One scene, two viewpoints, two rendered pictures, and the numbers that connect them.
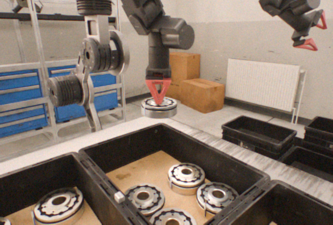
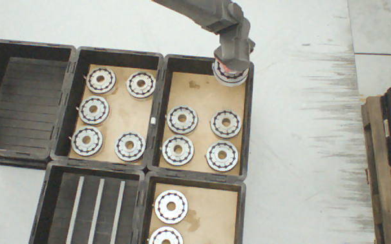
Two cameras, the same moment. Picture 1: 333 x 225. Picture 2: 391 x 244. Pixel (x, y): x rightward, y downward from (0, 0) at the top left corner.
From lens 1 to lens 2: 0.84 m
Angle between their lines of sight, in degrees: 59
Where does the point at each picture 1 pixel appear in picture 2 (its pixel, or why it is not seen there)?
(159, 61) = not seen: hidden behind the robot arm
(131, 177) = (197, 91)
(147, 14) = (213, 28)
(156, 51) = not seen: hidden behind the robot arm
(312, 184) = (353, 199)
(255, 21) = not seen: outside the picture
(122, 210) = (149, 129)
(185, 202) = (207, 139)
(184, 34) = (234, 64)
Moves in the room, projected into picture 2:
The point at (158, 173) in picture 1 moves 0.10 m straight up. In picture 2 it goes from (217, 102) to (218, 90)
